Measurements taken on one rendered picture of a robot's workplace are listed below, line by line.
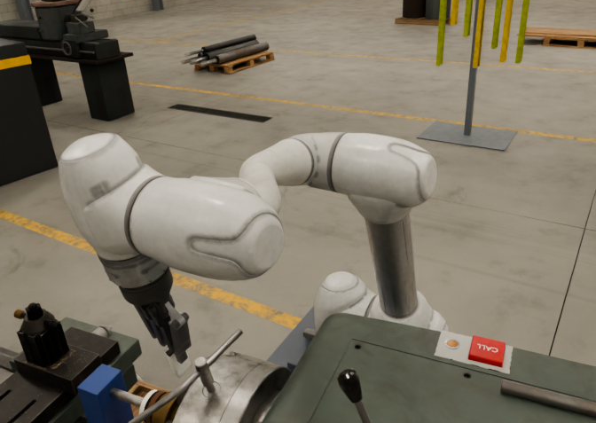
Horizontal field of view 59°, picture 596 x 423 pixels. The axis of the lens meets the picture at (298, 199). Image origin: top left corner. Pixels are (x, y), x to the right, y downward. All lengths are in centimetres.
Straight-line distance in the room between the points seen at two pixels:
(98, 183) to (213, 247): 17
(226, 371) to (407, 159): 54
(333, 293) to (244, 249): 99
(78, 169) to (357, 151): 58
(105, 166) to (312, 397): 55
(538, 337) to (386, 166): 226
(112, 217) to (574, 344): 280
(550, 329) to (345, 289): 189
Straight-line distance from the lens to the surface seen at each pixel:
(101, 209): 66
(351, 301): 154
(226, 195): 59
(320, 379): 102
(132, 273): 75
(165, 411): 121
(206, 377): 101
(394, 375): 103
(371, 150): 106
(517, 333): 317
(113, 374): 133
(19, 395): 160
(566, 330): 328
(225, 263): 57
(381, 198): 107
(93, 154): 66
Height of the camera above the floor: 198
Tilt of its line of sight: 26 degrees down
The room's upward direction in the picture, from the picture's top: 3 degrees counter-clockwise
